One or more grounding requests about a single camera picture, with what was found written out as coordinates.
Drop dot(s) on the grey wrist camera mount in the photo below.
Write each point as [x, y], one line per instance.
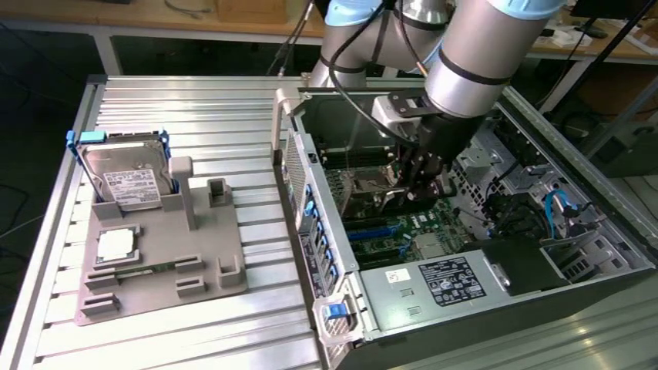
[389, 115]

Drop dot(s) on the black monitor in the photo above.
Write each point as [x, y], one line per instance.
[591, 7]

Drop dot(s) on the blue slot retainer clip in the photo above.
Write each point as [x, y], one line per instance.
[335, 274]
[317, 227]
[329, 258]
[308, 192]
[309, 211]
[323, 243]

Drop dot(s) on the wooden desk white frame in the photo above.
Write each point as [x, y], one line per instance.
[153, 19]

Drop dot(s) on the grey power supply unit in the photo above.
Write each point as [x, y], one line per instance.
[405, 308]

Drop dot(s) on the silver hard disk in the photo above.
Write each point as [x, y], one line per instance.
[128, 165]

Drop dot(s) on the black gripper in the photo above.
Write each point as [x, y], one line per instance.
[452, 135]

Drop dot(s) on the black box under desk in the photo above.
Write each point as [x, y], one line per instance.
[627, 154]

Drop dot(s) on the open black PC case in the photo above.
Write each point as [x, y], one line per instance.
[333, 112]

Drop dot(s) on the green RAM stick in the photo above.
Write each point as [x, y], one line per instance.
[145, 269]

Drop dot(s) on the metal disk bay cage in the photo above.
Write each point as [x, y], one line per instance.
[488, 181]

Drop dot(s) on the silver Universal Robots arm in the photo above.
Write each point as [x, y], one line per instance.
[483, 38]

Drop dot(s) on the black slanted pole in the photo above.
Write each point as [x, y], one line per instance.
[609, 42]

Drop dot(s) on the blue case release latch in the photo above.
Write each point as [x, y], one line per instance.
[335, 311]

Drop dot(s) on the green motherboard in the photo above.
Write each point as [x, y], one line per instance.
[441, 223]

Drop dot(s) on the grey plastic parts rack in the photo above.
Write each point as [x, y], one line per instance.
[153, 285]

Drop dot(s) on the blue PCIe expansion slot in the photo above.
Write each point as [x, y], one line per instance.
[375, 232]

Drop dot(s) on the silver CPU chip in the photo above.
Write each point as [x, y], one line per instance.
[117, 246]

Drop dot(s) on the CPU socket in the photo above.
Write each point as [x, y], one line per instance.
[369, 176]

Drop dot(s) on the blue disk caddy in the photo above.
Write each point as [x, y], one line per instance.
[92, 136]

